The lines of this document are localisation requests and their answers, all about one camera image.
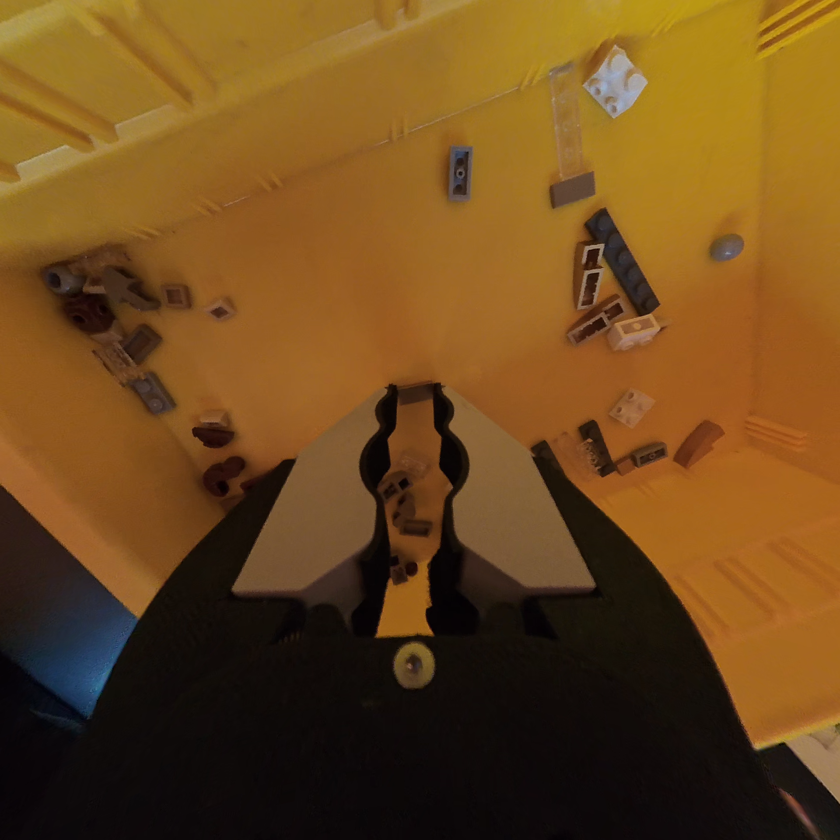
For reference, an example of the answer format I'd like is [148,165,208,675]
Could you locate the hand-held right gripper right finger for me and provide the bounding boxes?
[427,385,598,636]

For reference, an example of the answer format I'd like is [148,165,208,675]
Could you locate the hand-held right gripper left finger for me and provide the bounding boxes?
[231,385,403,636]

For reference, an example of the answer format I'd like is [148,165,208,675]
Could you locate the yellow plastic bin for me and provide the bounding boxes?
[0,0,840,749]

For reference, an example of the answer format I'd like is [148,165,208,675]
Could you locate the small toy bricks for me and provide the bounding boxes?
[41,207,728,586]

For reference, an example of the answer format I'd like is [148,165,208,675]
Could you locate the grey desk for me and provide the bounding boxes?
[0,486,139,719]

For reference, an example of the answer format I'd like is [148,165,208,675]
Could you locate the blue-grey small toy plate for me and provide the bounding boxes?
[448,145,475,202]

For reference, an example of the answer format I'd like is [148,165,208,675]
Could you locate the clear long toy plate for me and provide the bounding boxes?
[548,62,586,179]

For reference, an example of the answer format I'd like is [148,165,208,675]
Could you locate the white square toy brick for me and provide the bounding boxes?
[583,45,649,119]

